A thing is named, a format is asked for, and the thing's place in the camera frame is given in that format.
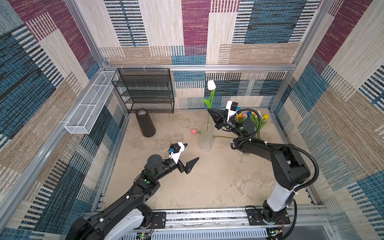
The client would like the white tulip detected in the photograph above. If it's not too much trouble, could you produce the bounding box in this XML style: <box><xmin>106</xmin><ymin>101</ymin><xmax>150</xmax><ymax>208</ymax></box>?
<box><xmin>202</xmin><ymin>79</ymin><xmax>217</xmax><ymax>133</ymax></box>

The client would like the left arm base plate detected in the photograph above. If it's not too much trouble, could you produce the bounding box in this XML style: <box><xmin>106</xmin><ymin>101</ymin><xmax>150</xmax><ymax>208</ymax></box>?
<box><xmin>140</xmin><ymin>212</ymin><xmax>167</xmax><ymax>230</ymax></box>

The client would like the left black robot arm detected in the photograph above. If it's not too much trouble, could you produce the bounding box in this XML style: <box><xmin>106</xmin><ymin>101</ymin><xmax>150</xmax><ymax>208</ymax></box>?
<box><xmin>66</xmin><ymin>142</ymin><xmax>199</xmax><ymax>240</ymax></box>

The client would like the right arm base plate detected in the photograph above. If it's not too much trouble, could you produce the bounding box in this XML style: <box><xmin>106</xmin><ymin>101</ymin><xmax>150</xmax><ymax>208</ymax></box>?
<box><xmin>245</xmin><ymin>206</ymin><xmax>291</xmax><ymax>226</ymax></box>

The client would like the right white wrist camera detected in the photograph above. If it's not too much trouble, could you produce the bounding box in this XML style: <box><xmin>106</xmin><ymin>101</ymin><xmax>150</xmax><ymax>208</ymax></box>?
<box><xmin>226</xmin><ymin>101</ymin><xmax>241</xmax><ymax>121</ymax></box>

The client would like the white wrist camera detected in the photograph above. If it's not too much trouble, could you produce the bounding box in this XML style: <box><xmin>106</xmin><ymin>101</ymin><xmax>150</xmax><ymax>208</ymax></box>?
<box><xmin>169</xmin><ymin>142</ymin><xmax>184</xmax><ymax>164</ymax></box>
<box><xmin>226</xmin><ymin>101</ymin><xmax>241</xmax><ymax>121</ymax></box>

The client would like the aluminium frame crossbar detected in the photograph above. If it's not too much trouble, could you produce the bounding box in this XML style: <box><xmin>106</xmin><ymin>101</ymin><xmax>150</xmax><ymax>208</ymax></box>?
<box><xmin>104</xmin><ymin>64</ymin><xmax>297</xmax><ymax>72</ymax></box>

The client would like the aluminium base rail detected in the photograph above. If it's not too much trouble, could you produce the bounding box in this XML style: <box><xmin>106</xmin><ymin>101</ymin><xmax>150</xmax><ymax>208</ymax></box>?
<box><xmin>77</xmin><ymin>205</ymin><xmax>331</xmax><ymax>240</ymax></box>

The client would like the pink tulip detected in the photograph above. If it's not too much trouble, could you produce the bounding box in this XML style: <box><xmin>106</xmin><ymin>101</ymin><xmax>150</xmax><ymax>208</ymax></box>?
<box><xmin>189</xmin><ymin>128</ymin><xmax>238</xmax><ymax>140</ymax></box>

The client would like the white wire mesh basket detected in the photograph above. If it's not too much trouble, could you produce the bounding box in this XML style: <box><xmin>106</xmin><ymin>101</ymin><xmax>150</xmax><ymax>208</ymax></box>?
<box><xmin>65</xmin><ymin>71</ymin><xmax>115</xmax><ymax>135</ymax></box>

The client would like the dark cylindrical vase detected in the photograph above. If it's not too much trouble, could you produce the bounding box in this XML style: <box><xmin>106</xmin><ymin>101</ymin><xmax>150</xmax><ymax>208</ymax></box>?
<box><xmin>136</xmin><ymin>109</ymin><xmax>156</xmax><ymax>138</ymax></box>

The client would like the tulip bunch yellow orange pink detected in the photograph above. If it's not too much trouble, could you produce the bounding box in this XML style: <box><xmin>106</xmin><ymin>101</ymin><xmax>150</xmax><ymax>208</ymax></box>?
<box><xmin>235</xmin><ymin>112</ymin><xmax>255</xmax><ymax>123</ymax></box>

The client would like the tulip bunch blue yellow white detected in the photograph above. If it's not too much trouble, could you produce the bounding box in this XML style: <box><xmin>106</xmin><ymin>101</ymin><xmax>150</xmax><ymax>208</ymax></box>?
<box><xmin>244</xmin><ymin>113</ymin><xmax>270</xmax><ymax>159</ymax></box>

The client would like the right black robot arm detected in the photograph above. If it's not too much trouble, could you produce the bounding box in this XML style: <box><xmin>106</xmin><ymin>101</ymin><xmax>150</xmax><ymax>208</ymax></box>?
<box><xmin>208</xmin><ymin>109</ymin><xmax>311</xmax><ymax>225</ymax></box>

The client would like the clear glass vase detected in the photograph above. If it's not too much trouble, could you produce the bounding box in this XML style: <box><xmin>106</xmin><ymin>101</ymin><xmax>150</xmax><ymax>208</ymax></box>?
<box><xmin>200</xmin><ymin>124</ymin><xmax>214</xmax><ymax>152</ymax></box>

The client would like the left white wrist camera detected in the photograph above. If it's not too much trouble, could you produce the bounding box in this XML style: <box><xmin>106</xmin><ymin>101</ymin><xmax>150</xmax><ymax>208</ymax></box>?
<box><xmin>169</xmin><ymin>142</ymin><xmax>184</xmax><ymax>164</ymax></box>

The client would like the black wire shelf rack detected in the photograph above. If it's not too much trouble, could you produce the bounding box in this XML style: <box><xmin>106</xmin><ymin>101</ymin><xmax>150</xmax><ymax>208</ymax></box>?
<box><xmin>112</xmin><ymin>68</ymin><xmax>175</xmax><ymax>113</ymax></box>

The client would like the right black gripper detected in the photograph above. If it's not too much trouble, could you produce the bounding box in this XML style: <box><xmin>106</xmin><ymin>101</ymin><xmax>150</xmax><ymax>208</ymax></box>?
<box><xmin>207</xmin><ymin>107</ymin><xmax>242</xmax><ymax>137</ymax></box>

